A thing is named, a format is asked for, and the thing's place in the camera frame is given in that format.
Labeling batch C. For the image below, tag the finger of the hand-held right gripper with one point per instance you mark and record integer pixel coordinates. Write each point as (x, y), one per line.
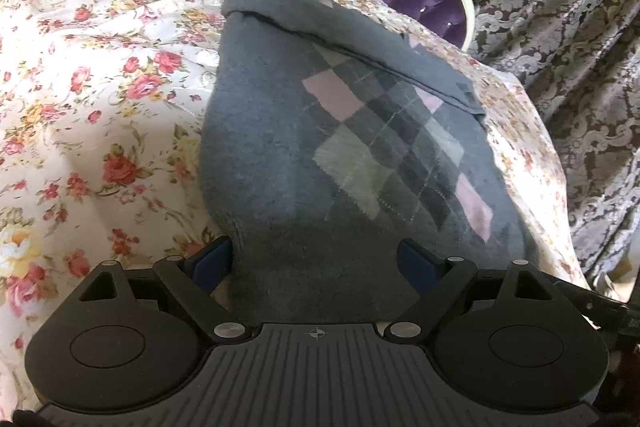
(600, 302)

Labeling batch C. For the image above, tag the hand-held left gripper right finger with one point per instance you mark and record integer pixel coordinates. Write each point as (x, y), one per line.
(417, 263)

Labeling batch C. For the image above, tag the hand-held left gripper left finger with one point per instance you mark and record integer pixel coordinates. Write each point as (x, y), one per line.
(212, 263)

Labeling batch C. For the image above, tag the grey argyle sweater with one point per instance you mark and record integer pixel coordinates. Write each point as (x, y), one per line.
(320, 167)

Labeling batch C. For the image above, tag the floral blanket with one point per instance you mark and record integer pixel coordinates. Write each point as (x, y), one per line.
(100, 107)

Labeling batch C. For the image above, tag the grey damask curtain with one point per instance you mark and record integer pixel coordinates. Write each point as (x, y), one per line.
(565, 57)

